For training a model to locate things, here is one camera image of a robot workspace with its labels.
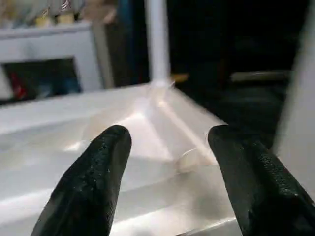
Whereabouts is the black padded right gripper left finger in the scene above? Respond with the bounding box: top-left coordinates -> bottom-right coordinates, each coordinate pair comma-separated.
31,125 -> 132,236

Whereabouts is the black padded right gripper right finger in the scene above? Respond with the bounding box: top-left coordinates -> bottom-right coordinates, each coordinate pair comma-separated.
207,124 -> 315,236

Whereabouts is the white plastic table top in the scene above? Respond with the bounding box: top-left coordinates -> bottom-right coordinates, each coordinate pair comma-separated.
0,81 -> 244,236

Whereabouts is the white plastic table leg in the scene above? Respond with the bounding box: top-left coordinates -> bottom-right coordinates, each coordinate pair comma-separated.
144,0 -> 171,89
272,2 -> 315,202

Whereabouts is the white cabinet with glass doors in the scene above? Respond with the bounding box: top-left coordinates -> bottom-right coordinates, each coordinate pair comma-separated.
0,20 -> 116,101

